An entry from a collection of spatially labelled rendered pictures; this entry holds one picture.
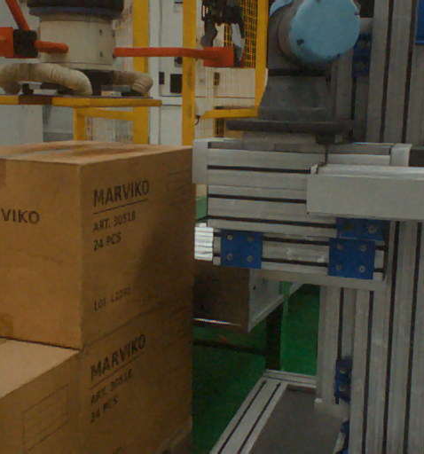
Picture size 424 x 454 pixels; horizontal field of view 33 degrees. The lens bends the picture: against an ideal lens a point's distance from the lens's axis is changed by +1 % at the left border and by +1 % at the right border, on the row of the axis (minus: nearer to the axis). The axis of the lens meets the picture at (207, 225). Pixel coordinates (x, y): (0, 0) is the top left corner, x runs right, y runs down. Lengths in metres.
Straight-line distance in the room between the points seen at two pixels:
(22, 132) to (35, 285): 1.73
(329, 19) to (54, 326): 0.84
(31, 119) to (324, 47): 2.16
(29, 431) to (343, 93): 0.96
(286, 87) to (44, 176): 0.53
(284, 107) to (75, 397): 0.75
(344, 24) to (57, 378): 0.88
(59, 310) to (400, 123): 0.82
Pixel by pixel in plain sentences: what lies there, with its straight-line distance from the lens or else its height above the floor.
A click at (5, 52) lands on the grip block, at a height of 1.16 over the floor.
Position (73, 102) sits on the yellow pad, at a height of 1.06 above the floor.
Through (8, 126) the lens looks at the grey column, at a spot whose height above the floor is 0.93.
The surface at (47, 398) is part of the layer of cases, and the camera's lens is 1.52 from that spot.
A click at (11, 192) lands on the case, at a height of 0.87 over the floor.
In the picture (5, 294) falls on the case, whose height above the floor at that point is 0.64.
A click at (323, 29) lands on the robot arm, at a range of 1.30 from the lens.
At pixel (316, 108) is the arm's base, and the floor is 1.06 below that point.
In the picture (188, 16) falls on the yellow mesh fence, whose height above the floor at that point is 1.44.
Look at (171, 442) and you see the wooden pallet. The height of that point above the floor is 0.13.
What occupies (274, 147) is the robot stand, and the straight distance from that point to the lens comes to 1.45.
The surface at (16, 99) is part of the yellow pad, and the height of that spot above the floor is 1.06.
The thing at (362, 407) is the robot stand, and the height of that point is 0.39.
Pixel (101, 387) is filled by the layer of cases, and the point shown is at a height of 0.43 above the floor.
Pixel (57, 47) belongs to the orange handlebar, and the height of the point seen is 1.18.
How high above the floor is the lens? 1.08
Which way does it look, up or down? 10 degrees down
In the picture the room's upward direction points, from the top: 1 degrees clockwise
